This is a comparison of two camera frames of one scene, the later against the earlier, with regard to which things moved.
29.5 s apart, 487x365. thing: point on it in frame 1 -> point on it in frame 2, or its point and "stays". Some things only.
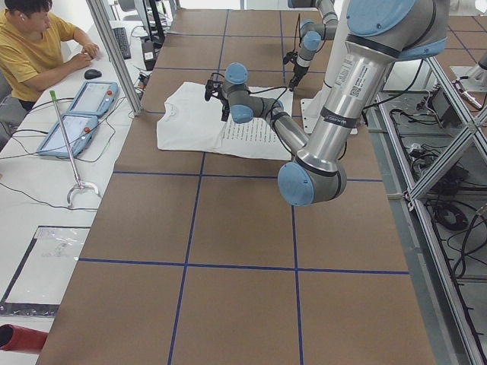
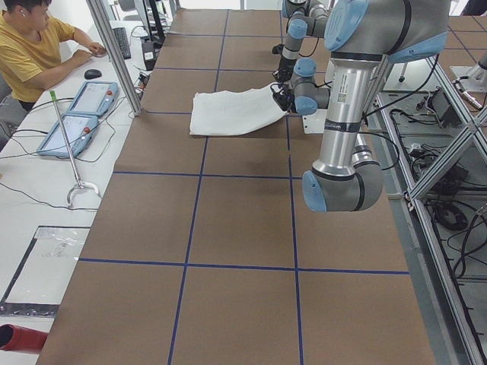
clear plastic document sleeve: x=40 y=280 stays
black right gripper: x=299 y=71 -> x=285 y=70
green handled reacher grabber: x=53 y=96 stays
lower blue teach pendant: x=78 y=128 stays
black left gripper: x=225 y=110 -> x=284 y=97
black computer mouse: x=92 y=74 stays
